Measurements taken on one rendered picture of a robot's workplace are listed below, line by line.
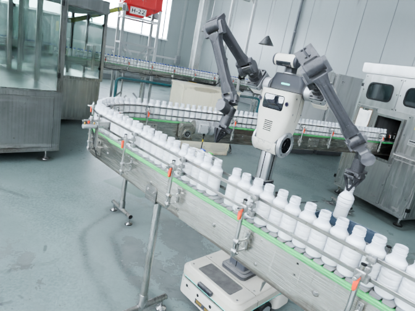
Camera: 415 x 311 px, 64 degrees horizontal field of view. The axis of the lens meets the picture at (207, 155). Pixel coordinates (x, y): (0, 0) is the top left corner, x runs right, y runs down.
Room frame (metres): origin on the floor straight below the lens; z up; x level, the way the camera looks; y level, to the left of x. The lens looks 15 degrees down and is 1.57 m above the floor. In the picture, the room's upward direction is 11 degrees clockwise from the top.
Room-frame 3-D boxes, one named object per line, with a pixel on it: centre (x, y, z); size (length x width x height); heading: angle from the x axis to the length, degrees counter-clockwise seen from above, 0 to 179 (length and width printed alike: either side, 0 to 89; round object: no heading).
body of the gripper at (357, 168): (1.44, -0.67, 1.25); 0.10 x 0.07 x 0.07; 136
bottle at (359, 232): (0.96, -0.51, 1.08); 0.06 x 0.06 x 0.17
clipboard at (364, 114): (4.86, -2.11, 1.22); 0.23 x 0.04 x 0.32; 28
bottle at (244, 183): (1.29, -0.17, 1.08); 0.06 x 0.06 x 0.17
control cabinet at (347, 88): (8.00, -2.75, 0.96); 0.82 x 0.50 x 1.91; 118
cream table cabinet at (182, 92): (5.99, 0.26, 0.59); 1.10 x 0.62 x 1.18; 118
